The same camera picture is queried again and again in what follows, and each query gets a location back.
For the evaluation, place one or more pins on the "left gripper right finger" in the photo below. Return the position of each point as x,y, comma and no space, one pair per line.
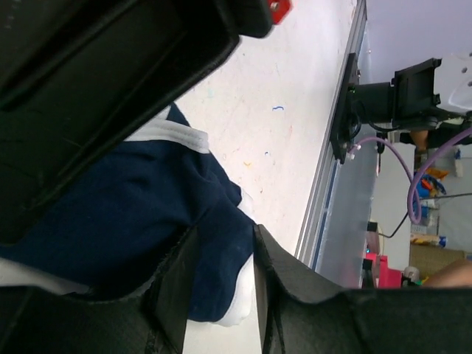
300,311

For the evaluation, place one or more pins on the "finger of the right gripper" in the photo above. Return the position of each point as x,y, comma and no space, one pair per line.
77,77

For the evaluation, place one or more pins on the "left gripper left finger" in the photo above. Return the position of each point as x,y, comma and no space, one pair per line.
147,314

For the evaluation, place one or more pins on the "navy blue underwear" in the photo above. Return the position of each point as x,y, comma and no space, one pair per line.
120,216

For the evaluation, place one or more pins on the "aluminium mounting rail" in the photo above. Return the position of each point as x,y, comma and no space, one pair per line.
324,181

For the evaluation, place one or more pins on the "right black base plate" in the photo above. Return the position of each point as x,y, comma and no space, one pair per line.
345,124

